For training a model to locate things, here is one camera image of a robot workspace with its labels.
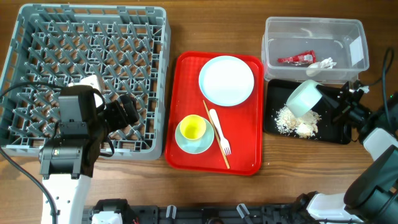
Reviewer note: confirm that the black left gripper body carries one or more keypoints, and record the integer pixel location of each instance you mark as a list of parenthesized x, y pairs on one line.
[(115, 118)]

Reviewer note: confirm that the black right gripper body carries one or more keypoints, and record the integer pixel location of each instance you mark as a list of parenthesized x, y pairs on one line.
[(352, 109)]

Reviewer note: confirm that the light green bowl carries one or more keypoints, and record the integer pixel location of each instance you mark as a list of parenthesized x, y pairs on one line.
[(304, 98)]

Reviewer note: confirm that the white napkin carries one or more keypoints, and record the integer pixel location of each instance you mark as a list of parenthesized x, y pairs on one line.
[(323, 64)]

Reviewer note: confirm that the red sauce packet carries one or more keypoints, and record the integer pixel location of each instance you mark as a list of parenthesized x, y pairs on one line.
[(307, 57)]

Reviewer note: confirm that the yellow cup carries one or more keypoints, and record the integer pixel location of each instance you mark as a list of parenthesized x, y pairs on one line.
[(192, 127)]

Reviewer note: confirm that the small light blue bowl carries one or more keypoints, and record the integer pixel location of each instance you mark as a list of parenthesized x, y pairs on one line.
[(195, 146)]

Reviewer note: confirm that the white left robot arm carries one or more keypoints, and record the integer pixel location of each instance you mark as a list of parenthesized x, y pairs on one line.
[(67, 161)]

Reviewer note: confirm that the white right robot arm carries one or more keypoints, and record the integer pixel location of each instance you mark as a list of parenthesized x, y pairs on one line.
[(370, 198)]

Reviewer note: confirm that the black food waste tray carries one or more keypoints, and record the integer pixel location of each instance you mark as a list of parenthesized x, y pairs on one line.
[(277, 93)]

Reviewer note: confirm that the grey plastic dishwasher rack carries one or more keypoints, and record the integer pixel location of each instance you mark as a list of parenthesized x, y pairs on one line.
[(125, 48)]

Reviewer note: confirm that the pile of rice scraps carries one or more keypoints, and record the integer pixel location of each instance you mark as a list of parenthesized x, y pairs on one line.
[(304, 127)]

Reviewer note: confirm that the clear plastic bin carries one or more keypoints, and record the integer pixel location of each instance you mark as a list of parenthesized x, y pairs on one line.
[(342, 40)]

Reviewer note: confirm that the red plastic tray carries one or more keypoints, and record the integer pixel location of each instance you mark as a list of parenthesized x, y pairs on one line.
[(241, 124)]

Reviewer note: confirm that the light blue plate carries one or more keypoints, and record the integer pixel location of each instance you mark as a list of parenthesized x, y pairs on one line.
[(226, 81)]

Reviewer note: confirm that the wooden chopstick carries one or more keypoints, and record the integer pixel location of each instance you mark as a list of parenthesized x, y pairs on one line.
[(216, 135)]

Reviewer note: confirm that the white plastic fork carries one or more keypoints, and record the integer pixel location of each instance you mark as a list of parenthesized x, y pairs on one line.
[(224, 142)]

